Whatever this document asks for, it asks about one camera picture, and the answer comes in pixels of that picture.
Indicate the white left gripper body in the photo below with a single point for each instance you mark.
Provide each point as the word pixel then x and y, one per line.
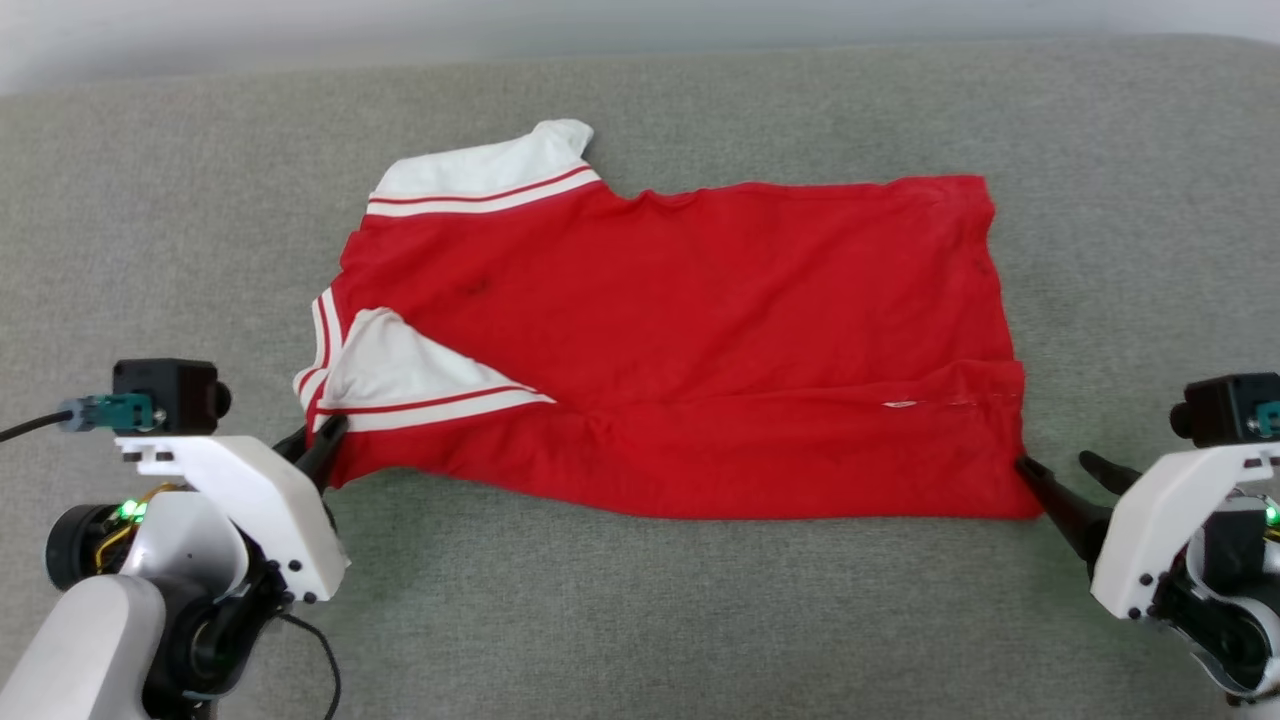
pixel 260 500

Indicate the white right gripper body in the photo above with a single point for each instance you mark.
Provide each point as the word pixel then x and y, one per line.
pixel 1150 530

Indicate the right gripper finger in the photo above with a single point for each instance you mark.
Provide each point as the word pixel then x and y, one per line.
pixel 1112 474
pixel 1075 515

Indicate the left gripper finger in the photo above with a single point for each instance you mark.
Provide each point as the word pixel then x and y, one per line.
pixel 290 446
pixel 322 455

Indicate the red garment with white stripes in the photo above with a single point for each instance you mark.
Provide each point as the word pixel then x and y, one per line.
pixel 700 340

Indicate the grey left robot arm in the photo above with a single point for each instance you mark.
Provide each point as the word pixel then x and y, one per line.
pixel 90 640

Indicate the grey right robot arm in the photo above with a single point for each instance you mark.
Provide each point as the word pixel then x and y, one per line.
pixel 1235 610

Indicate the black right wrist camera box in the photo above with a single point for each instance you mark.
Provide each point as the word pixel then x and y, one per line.
pixel 1225 408

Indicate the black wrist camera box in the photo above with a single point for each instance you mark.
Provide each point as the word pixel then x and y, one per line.
pixel 1225 408
pixel 165 392

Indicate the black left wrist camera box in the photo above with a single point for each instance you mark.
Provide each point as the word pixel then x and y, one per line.
pixel 165 392

